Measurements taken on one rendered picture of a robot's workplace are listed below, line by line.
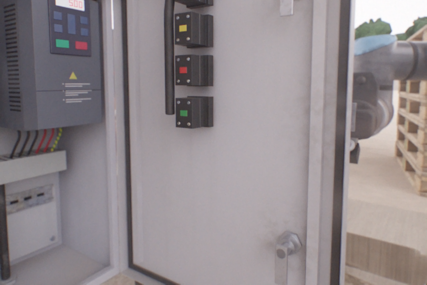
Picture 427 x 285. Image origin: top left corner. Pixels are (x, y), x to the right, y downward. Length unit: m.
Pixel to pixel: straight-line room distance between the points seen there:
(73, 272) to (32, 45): 0.43
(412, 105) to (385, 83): 1.95
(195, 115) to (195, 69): 0.06
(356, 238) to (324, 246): 1.20
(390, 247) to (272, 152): 1.24
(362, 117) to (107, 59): 0.45
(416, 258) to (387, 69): 1.02
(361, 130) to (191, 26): 0.33
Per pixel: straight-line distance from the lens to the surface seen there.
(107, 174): 0.63
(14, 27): 0.59
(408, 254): 1.65
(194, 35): 0.45
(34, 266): 0.79
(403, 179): 2.63
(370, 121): 0.58
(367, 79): 0.69
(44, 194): 0.77
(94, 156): 0.68
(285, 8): 0.40
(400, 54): 0.82
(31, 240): 0.79
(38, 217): 0.78
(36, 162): 0.68
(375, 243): 1.65
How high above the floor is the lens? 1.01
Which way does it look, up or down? 5 degrees down
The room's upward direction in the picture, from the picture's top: straight up
